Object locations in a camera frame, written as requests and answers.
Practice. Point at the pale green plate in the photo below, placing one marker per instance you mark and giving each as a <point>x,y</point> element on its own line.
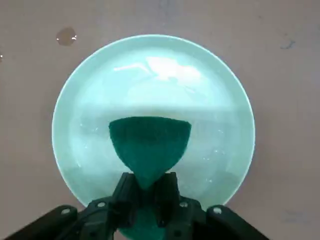
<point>150,82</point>

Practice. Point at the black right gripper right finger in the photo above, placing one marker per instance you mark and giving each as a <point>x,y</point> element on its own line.
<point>195,220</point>

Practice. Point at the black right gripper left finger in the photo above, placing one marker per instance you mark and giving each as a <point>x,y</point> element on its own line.
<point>100,217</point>

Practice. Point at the green and yellow sponge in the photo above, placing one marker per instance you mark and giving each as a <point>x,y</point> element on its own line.
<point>150,142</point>

